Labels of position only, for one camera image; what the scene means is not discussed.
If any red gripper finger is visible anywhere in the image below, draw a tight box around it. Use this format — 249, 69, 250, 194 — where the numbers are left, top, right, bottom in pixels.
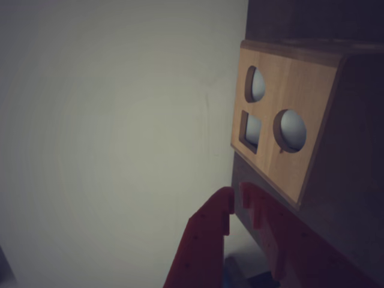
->
239, 182, 384, 288
161, 186, 235, 288

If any wooden shape sorter box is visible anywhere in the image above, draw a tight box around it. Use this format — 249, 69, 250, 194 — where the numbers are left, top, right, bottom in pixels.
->
230, 38, 384, 280

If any blue clamp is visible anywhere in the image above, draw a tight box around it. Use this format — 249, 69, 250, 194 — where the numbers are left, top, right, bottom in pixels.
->
224, 254, 275, 288

